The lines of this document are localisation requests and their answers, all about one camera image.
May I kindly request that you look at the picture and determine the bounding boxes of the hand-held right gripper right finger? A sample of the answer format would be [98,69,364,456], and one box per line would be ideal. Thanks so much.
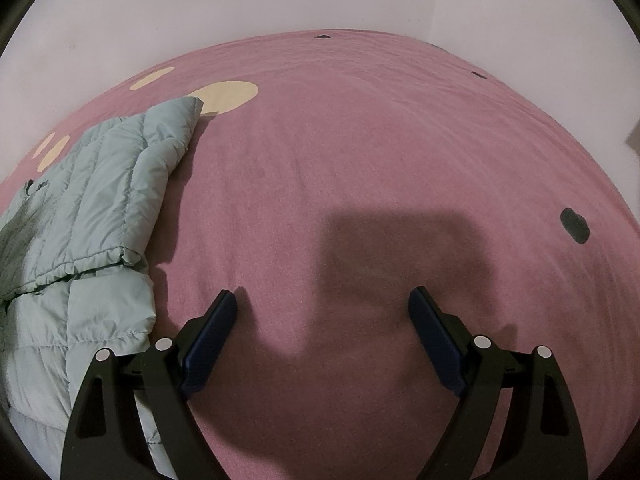
[408,285,589,480]

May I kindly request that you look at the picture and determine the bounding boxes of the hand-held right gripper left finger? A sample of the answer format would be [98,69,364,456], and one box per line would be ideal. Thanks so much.
[60,289,237,480]

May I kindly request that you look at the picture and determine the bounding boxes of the light blue puffer jacket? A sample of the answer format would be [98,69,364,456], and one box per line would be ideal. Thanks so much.
[0,96,204,480]

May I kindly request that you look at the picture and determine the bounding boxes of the pink spotted bed sheet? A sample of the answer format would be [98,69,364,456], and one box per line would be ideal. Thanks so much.
[0,30,640,480]

